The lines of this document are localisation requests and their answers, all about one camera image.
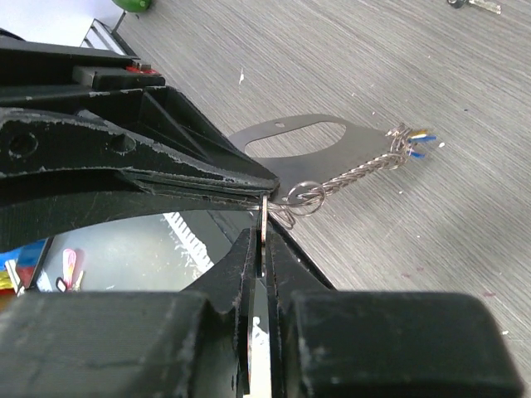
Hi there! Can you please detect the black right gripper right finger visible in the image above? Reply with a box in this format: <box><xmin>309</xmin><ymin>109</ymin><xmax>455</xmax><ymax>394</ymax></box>
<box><xmin>265</xmin><ymin>245</ymin><xmax>524</xmax><ymax>397</ymax></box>

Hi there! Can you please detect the silver key on table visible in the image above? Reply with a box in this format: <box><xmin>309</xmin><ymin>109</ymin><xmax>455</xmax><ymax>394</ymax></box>
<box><xmin>446</xmin><ymin>0</ymin><xmax>502</xmax><ymax>15</ymax></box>

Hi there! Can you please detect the green round fruit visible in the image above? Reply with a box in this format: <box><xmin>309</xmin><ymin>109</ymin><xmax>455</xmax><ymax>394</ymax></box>
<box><xmin>113</xmin><ymin>0</ymin><xmax>153</xmax><ymax>13</ymax></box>

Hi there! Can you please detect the white slotted cable duct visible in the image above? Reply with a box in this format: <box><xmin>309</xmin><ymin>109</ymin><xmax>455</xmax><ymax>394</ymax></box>
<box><xmin>163</xmin><ymin>212</ymin><xmax>213</xmax><ymax>279</ymax></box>

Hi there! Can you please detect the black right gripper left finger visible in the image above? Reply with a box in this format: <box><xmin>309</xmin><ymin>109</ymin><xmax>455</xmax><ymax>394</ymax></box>
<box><xmin>1</xmin><ymin>229</ymin><xmax>256</xmax><ymax>397</ymax></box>

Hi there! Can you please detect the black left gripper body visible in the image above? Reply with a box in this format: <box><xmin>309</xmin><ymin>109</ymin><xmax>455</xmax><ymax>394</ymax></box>
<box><xmin>1</xmin><ymin>29</ymin><xmax>166</xmax><ymax>108</ymax></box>

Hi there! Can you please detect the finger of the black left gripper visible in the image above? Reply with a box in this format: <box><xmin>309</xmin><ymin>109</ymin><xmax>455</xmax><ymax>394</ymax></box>
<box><xmin>1</xmin><ymin>171</ymin><xmax>261</xmax><ymax>251</ymax></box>
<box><xmin>1</xmin><ymin>86</ymin><xmax>279</xmax><ymax>195</ymax></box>

